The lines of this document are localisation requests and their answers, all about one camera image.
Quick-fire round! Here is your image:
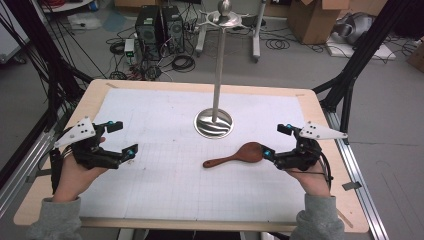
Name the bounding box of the white gridded table mat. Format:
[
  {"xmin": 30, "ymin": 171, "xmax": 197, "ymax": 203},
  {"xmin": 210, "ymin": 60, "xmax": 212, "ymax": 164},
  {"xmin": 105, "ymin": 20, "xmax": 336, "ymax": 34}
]
[{"xmin": 78, "ymin": 87, "xmax": 309, "ymax": 223}]

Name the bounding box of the black computer tower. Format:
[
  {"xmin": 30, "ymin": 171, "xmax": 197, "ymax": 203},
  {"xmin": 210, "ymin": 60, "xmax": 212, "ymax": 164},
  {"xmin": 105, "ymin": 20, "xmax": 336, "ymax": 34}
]
[
  {"xmin": 161, "ymin": 5, "xmax": 185, "ymax": 54},
  {"xmin": 134, "ymin": 5, "xmax": 164, "ymax": 62}
]

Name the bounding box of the white foam board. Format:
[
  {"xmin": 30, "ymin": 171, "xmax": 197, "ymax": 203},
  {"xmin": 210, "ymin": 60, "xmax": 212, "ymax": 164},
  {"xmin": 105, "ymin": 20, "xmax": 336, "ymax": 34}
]
[{"xmin": 325, "ymin": 34, "xmax": 398, "ymax": 61}]

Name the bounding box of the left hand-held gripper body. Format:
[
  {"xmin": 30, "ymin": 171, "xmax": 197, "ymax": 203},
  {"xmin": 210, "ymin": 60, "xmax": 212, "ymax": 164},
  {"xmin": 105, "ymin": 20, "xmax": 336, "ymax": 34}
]
[{"xmin": 54, "ymin": 116, "xmax": 123, "ymax": 170}]

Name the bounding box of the coiled black cable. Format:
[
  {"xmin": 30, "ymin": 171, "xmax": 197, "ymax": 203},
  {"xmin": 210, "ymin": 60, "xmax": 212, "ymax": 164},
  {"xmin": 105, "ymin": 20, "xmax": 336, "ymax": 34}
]
[
  {"xmin": 109, "ymin": 41, "xmax": 126, "ymax": 56},
  {"xmin": 171, "ymin": 54, "xmax": 196, "ymax": 73},
  {"xmin": 265, "ymin": 38, "xmax": 292, "ymax": 51}
]

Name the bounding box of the black wrist strap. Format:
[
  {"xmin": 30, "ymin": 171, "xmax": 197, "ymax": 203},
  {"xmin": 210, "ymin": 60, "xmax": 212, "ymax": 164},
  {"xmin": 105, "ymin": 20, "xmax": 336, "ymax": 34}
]
[{"xmin": 49, "ymin": 148, "xmax": 65, "ymax": 195}]

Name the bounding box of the white metal floor stand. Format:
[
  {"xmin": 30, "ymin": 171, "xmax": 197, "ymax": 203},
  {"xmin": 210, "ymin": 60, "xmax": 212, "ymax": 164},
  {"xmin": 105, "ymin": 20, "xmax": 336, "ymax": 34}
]
[{"xmin": 195, "ymin": 0, "xmax": 268, "ymax": 63}]

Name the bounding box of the black metal frame post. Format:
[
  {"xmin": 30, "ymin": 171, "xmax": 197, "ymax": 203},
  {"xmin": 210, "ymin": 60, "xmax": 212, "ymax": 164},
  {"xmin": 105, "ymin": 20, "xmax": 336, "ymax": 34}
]
[
  {"xmin": 0, "ymin": 0, "xmax": 95, "ymax": 134},
  {"xmin": 312, "ymin": 0, "xmax": 416, "ymax": 145}
]

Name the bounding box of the person's right hand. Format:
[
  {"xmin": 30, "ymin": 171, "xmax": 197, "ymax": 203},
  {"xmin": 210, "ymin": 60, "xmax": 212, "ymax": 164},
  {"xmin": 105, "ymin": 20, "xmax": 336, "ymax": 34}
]
[{"xmin": 285, "ymin": 166, "xmax": 331, "ymax": 198}]

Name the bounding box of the silver metal stand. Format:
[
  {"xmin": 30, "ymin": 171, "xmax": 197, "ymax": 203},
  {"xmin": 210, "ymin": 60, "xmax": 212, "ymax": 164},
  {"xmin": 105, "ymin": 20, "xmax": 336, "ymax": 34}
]
[{"xmin": 193, "ymin": 0, "xmax": 251, "ymax": 140}]

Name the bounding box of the grey bag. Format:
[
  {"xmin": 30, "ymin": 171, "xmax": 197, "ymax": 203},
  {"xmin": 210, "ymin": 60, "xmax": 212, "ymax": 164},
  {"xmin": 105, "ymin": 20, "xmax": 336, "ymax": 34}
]
[{"xmin": 333, "ymin": 12, "xmax": 375, "ymax": 46}]

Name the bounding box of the small cardboard box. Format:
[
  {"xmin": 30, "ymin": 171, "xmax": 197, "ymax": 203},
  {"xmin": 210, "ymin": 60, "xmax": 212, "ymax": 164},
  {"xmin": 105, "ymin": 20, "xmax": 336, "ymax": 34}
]
[{"xmin": 406, "ymin": 39, "xmax": 424, "ymax": 73}]

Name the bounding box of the small white electronic box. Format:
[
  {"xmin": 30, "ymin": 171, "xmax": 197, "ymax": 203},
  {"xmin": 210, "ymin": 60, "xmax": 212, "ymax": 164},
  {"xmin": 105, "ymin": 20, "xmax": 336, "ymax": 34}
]
[{"xmin": 123, "ymin": 38, "xmax": 136, "ymax": 65}]

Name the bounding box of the grey metal bracket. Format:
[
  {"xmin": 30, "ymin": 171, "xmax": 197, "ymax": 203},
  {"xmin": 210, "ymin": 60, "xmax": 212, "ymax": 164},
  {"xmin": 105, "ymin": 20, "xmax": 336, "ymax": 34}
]
[{"xmin": 341, "ymin": 181, "xmax": 363, "ymax": 192}]

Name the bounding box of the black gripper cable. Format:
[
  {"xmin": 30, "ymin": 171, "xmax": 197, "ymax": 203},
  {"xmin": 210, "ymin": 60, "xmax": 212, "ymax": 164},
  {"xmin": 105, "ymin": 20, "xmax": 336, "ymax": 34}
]
[{"xmin": 285, "ymin": 155, "xmax": 334, "ymax": 190}]

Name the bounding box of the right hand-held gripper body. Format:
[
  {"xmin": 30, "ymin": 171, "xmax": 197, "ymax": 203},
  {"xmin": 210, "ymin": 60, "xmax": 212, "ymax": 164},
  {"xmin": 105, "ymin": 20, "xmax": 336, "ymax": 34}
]
[{"xmin": 274, "ymin": 121, "xmax": 348, "ymax": 172}]

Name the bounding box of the aluminium rail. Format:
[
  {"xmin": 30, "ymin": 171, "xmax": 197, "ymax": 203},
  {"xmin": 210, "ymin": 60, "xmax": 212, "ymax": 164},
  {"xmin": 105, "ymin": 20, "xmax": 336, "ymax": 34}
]
[
  {"xmin": 320, "ymin": 108, "xmax": 390, "ymax": 240},
  {"xmin": 0, "ymin": 109, "xmax": 68, "ymax": 219}
]

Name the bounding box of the large open cardboard box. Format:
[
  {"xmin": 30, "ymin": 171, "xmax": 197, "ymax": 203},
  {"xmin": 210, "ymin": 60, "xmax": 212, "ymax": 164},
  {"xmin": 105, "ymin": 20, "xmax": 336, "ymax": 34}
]
[{"xmin": 287, "ymin": 0, "xmax": 351, "ymax": 46}]

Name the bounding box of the person's left hand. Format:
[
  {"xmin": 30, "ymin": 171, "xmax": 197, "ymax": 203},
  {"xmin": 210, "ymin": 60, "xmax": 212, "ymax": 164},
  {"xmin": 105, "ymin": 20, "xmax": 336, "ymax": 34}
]
[{"xmin": 53, "ymin": 151, "xmax": 108, "ymax": 203}]

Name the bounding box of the brown wooden spoon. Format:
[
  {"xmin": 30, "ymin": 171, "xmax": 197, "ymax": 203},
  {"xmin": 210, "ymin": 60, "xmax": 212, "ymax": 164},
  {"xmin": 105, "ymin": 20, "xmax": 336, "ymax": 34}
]
[{"xmin": 202, "ymin": 141, "xmax": 268, "ymax": 169}]

